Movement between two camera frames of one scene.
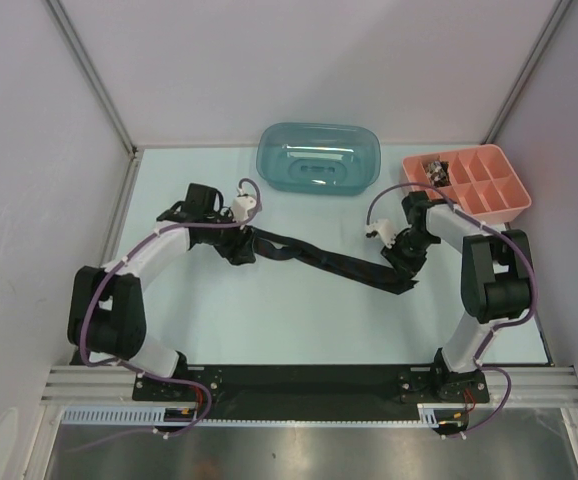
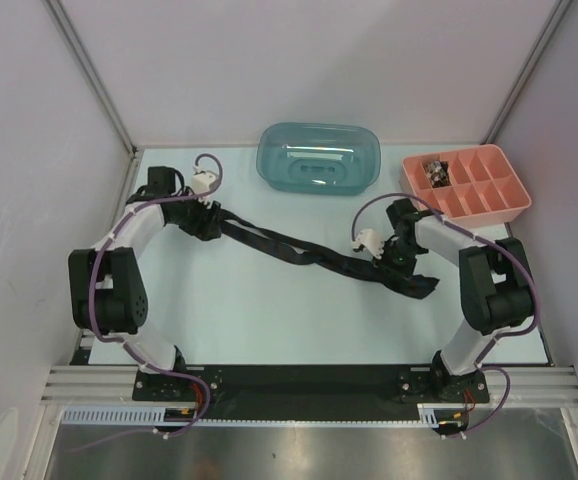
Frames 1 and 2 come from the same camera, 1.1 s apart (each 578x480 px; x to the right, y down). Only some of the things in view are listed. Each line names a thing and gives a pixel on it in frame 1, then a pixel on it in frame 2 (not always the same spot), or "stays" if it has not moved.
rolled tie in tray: [437, 173] stays
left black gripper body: [225, 240] -> [189, 217]
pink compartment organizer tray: [480, 181] stays
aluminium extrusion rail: [103, 385] stays
